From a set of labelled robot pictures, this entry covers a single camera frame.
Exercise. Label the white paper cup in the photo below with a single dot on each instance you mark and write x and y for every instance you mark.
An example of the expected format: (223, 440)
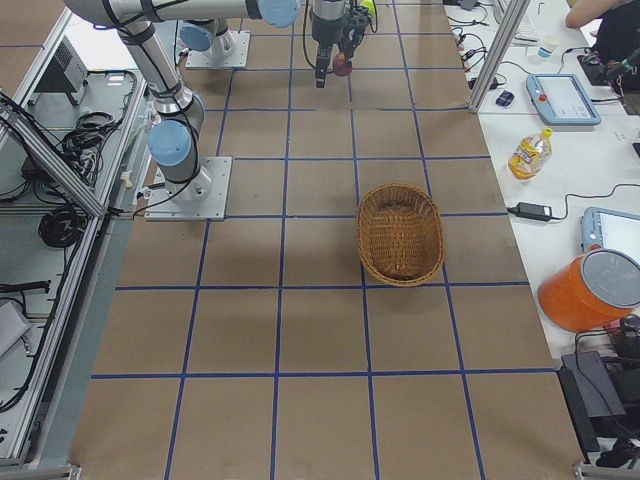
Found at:
(547, 45)

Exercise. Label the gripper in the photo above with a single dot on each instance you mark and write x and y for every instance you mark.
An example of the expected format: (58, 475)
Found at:
(325, 29)

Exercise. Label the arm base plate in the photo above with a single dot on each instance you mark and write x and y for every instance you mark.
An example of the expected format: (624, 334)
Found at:
(236, 60)
(205, 197)

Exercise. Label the person in black shirt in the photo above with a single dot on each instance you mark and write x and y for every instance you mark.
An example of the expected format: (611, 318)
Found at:
(618, 33)

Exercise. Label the woven wicker basket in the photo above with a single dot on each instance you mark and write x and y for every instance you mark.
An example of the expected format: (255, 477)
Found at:
(399, 235)

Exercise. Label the dark blue computer mouse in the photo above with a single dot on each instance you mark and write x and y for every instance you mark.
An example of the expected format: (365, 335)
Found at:
(505, 99)

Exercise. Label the grey control box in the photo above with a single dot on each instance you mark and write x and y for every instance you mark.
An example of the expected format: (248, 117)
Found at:
(65, 74)

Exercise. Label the aluminium frame post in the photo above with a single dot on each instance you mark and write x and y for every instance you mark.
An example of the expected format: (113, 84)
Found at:
(515, 12)

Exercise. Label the orange bucket with lid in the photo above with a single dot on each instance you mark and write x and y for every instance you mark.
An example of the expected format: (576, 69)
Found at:
(595, 289)

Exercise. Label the green apple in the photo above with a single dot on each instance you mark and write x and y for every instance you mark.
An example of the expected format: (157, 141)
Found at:
(369, 5)

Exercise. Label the far teach pendant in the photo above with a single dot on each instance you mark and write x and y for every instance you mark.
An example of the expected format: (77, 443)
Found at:
(560, 100)

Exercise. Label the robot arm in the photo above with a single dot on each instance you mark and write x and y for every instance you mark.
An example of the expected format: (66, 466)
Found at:
(207, 36)
(135, 21)

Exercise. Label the orange juice bottle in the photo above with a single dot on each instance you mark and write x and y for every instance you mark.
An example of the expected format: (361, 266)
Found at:
(531, 154)

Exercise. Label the red yellow apple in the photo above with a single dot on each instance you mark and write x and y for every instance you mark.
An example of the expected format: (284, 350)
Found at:
(341, 66)

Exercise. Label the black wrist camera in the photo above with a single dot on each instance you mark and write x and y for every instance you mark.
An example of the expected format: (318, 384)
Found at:
(358, 16)

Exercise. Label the teach pendant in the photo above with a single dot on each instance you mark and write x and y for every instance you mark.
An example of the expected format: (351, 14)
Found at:
(610, 229)
(560, 100)

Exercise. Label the near teach pendant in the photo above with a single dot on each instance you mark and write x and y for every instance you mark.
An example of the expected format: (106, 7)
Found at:
(610, 229)

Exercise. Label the black power adapter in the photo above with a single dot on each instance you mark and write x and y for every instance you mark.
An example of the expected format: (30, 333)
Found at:
(531, 211)

